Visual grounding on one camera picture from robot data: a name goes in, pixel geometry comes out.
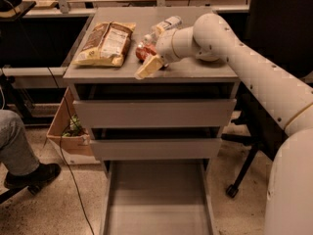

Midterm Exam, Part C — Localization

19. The grey trouser leg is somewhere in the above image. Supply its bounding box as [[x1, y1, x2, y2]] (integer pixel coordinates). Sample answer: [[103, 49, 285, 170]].
[[0, 110, 39, 176]]

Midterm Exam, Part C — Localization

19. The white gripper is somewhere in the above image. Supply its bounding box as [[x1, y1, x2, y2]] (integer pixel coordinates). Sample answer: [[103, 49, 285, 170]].
[[135, 25, 178, 79]]

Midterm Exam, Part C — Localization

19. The cardboard box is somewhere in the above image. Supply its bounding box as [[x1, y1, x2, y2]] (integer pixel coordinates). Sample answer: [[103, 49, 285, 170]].
[[47, 88, 97, 165]]

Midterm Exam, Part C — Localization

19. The green plant in box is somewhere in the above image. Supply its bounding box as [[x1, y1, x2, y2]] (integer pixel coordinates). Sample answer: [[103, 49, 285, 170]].
[[62, 115, 85, 137]]

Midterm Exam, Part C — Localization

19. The brown chip bag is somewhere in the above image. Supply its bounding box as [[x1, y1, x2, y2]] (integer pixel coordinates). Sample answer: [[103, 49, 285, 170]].
[[73, 22, 136, 68]]

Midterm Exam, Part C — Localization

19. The grey middle drawer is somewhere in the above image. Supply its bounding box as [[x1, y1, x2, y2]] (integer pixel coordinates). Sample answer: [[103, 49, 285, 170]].
[[90, 138, 222, 161]]

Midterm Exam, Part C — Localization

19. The black office chair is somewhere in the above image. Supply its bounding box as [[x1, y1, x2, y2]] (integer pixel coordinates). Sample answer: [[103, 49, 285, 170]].
[[221, 0, 313, 199]]

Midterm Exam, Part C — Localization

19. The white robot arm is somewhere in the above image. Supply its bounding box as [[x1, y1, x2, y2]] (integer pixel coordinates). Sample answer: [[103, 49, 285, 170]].
[[135, 13, 313, 235]]

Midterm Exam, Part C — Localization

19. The grey drawer cabinet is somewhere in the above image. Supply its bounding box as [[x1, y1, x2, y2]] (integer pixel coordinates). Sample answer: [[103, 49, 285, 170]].
[[63, 6, 247, 168]]

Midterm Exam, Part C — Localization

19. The white paper bowl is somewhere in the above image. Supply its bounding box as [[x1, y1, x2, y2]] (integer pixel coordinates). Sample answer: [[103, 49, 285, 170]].
[[196, 51, 218, 62]]

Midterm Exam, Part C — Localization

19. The black shoe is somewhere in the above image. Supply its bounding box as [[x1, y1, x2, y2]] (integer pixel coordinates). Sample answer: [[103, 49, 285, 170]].
[[4, 164, 61, 189]]

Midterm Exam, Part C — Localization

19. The grey top drawer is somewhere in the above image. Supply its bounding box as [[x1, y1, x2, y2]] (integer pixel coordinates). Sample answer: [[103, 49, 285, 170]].
[[73, 99, 236, 128]]

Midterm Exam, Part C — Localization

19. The grey open bottom drawer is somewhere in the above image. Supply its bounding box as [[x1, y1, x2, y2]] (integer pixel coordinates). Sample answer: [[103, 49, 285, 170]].
[[99, 160, 218, 235]]

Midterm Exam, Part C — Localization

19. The clear plastic water bottle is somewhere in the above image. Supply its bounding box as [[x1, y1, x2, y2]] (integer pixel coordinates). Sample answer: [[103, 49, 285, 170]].
[[144, 16, 182, 44]]

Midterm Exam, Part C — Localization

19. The black cable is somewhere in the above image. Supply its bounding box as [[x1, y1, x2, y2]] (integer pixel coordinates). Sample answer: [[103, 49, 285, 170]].
[[3, 0, 96, 235]]

